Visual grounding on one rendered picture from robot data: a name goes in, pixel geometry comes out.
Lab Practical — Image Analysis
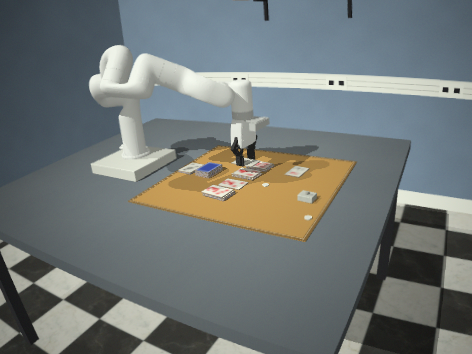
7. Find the orange-tan rectangular mat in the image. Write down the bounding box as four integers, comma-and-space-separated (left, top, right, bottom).
134, 147, 353, 238

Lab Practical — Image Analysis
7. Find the blue card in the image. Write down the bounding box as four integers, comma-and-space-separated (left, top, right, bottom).
195, 162, 222, 173

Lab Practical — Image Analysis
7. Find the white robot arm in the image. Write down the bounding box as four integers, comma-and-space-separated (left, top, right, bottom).
89, 45, 269, 159

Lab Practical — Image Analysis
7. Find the orange square mat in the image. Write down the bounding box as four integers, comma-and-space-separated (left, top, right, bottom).
129, 145, 356, 241

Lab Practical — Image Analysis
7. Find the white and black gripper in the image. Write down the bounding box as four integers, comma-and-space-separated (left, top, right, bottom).
231, 119, 258, 167

